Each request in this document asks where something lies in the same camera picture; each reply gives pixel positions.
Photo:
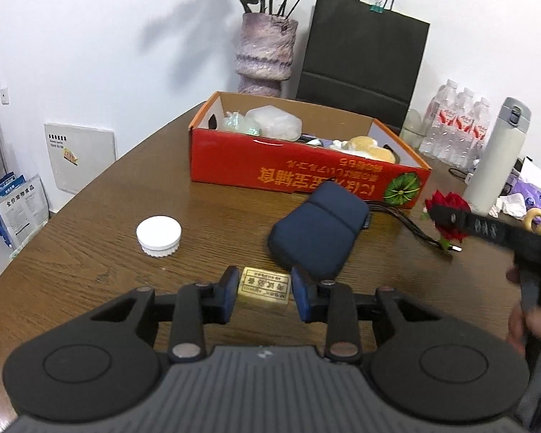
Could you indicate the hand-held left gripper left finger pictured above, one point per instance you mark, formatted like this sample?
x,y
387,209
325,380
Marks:
x,y
228,295

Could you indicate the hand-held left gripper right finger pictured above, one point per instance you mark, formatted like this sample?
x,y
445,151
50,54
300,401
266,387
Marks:
x,y
302,297

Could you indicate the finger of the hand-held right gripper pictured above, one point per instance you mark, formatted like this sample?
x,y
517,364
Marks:
x,y
482,226

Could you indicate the gold bar block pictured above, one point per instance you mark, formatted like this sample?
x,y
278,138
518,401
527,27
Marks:
x,y
265,286

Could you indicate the red artificial rose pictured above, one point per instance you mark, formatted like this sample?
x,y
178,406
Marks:
x,y
446,198

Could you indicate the red cardboard box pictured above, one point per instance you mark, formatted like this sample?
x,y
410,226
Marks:
x,y
252,167

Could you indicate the white and yellow plush hamster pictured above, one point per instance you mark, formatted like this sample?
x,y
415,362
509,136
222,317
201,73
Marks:
x,y
365,144

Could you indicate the clear plastic bag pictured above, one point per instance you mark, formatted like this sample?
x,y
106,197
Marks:
x,y
239,122

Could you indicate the translucent white plastic container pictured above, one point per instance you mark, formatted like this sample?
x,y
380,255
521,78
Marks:
x,y
275,121

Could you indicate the wooden desktop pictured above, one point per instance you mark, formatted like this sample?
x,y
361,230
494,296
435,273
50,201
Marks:
x,y
94,257

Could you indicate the crumpled white tissue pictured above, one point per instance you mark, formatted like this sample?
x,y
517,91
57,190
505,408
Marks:
x,y
509,205

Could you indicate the yellow plastic toy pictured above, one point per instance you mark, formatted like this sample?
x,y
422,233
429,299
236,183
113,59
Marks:
x,y
538,218

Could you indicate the white thermos bottle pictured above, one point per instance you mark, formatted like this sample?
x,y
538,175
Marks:
x,y
496,167

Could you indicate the purple tissue packet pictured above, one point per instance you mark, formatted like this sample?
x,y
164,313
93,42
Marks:
x,y
534,194

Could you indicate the navy blue fabric pouch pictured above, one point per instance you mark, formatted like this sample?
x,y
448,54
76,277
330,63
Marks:
x,y
320,225

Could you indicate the white round lid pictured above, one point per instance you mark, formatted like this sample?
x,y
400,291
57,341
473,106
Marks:
x,y
158,234

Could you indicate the clear water bottle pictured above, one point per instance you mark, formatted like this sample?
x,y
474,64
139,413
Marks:
x,y
462,131
442,121
480,131

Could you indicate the clear glass cup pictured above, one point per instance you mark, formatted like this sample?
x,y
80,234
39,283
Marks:
x,y
412,128

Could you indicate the yellow sticker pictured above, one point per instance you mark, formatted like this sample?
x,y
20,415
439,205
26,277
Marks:
x,y
71,157

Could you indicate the black paper bag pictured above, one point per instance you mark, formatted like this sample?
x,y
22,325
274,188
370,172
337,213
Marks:
x,y
360,54

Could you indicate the white pet food bag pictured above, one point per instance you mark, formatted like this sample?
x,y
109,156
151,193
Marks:
x,y
22,212

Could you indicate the green binder clip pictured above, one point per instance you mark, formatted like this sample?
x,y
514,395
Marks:
x,y
377,7

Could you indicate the purple ceramic vase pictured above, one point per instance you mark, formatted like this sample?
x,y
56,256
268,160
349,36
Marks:
x,y
266,54

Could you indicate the white wall panel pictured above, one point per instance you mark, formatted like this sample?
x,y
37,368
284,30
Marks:
x,y
90,162

